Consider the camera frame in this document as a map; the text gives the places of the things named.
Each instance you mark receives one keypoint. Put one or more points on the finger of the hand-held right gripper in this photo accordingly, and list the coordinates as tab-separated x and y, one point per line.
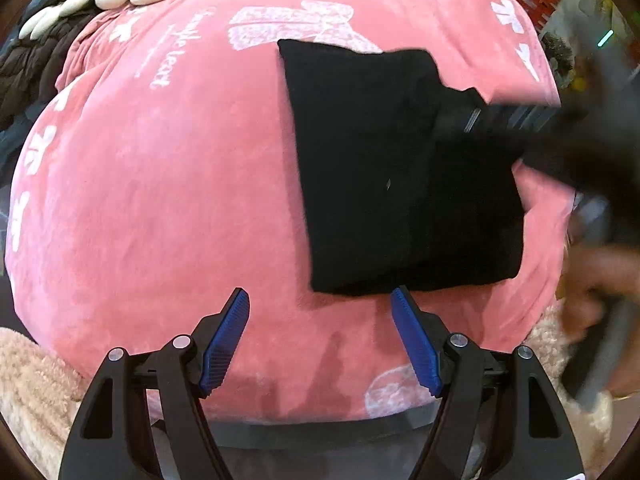
500	122

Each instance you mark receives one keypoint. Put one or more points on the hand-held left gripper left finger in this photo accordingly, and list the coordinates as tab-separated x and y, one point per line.
225	345

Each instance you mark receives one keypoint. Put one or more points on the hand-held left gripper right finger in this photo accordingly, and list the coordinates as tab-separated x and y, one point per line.
415	345

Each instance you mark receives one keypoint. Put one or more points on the black sweater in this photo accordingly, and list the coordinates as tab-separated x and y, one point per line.
360	160

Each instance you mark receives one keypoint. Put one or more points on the person's right hand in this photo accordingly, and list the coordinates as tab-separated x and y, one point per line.
585	285

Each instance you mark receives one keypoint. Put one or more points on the green potted plant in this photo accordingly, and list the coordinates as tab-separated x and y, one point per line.
555	52

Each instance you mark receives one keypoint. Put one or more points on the cream fleece blanket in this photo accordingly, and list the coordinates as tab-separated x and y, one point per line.
547	347
30	400

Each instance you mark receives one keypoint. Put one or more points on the pink printed blanket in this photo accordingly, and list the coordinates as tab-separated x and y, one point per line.
150	210

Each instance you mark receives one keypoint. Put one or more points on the brown puffer jacket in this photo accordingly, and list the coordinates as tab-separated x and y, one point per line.
30	70

